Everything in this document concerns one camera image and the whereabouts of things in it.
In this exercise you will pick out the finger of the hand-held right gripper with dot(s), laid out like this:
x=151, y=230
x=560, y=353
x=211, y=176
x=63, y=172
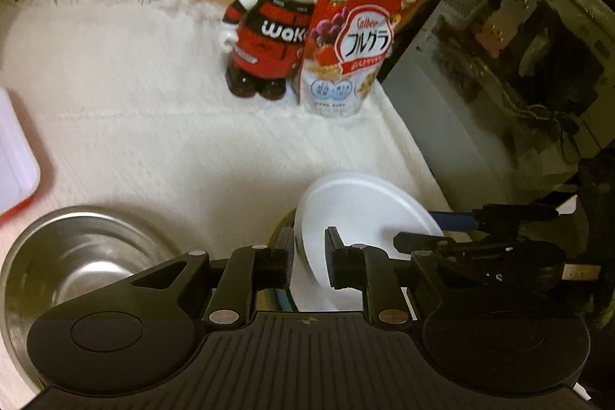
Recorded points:
x=418, y=242
x=509, y=215

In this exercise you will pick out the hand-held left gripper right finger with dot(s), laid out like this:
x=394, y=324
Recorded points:
x=329, y=258

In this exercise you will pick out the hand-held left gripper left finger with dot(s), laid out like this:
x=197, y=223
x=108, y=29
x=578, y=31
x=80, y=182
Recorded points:
x=276, y=263

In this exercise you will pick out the white ceramic bowl yellow rim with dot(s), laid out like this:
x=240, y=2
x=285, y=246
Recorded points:
x=365, y=208

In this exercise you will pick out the stainless steel bowl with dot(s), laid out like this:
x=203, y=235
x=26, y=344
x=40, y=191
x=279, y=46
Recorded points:
x=72, y=256

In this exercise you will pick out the red rectangular plastic tray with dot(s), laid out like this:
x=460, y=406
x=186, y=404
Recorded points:
x=14, y=160

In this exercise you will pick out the white fringed cloth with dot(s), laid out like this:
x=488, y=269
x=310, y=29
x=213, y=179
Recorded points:
x=144, y=126

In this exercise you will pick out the red cereal bag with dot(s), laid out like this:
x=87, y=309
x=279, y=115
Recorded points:
x=355, y=54

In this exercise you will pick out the panda figurine red black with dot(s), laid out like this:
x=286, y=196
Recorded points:
x=269, y=45

